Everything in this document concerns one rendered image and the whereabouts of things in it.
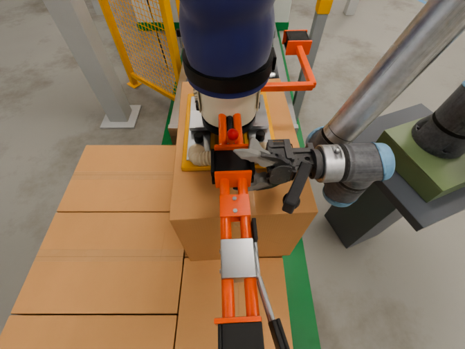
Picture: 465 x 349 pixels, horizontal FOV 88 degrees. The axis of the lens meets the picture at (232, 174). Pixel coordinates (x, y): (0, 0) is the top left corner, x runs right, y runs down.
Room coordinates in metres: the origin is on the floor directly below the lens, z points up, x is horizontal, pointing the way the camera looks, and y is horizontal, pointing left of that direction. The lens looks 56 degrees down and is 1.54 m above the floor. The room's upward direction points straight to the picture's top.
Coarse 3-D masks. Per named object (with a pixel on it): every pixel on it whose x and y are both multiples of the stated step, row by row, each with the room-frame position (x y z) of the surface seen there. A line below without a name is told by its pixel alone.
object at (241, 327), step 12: (216, 324) 0.02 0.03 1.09; (228, 324) 0.02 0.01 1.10; (240, 324) 0.02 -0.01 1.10; (252, 324) 0.02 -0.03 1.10; (228, 336) 0.01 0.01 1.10; (240, 336) 0.01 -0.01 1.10; (252, 336) 0.01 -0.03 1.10; (228, 348) -0.01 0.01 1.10; (240, 348) -0.01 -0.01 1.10; (252, 348) -0.01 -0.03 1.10
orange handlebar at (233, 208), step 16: (304, 64) 0.74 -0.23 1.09; (224, 128) 0.45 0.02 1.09; (240, 128) 0.45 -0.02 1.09; (224, 144) 0.40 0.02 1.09; (224, 192) 0.26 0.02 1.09; (240, 192) 0.26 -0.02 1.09; (224, 208) 0.22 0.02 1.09; (240, 208) 0.22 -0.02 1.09; (224, 224) 0.19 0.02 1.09; (240, 224) 0.19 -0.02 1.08; (224, 288) 0.07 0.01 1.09; (256, 288) 0.07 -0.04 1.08; (224, 304) 0.05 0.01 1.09; (256, 304) 0.05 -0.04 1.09
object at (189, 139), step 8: (192, 96) 0.73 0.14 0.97; (192, 104) 0.68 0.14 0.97; (184, 136) 0.54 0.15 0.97; (192, 136) 0.53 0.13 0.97; (200, 136) 0.51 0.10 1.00; (208, 136) 0.53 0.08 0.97; (184, 144) 0.50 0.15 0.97; (192, 144) 0.50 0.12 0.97; (200, 144) 0.50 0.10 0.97; (208, 144) 0.50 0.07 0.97; (184, 152) 0.47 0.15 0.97; (184, 160) 0.44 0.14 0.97; (184, 168) 0.41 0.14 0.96; (192, 168) 0.41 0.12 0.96; (200, 168) 0.42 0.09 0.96; (208, 168) 0.42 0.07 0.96
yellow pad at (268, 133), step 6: (264, 96) 0.73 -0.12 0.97; (264, 102) 0.70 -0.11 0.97; (264, 108) 0.66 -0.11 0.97; (270, 114) 0.64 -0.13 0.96; (270, 120) 0.61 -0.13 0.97; (270, 126) 0.58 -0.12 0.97; (246, 132) 0.55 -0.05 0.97; (252, 132) 0.55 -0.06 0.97; (258, 132) 0.52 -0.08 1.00; (264, 132) 0.53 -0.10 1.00; (270, 132) 0.55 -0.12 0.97; (246, 138) 0.53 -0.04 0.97; (258, 138) 0.51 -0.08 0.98; (264, 138) 0.52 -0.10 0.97; (270, 138) 0.52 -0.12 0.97
